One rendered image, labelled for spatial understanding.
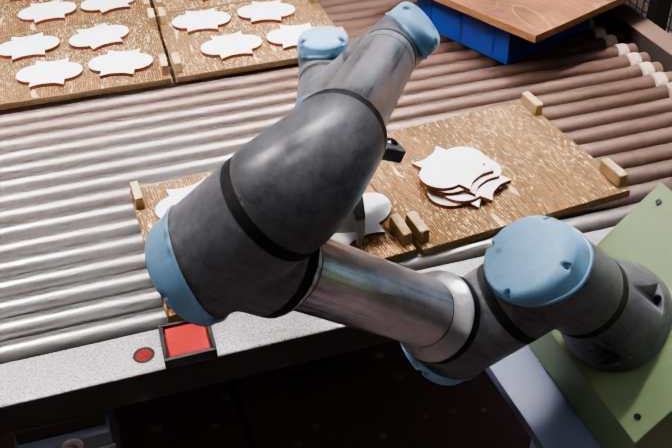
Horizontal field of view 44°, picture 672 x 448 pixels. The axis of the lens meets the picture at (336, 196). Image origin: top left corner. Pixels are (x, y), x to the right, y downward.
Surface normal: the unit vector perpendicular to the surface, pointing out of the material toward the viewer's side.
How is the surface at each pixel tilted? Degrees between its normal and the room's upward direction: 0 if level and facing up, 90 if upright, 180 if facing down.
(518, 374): 0
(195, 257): 66
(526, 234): 38
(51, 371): 0
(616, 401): 45
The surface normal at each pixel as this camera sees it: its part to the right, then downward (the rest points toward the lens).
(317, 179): 0.37, -0.06
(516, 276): -0.59, -0.49
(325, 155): 0.36, -0.30
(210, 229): -0.49, 0.06
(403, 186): -0.03, -0.80
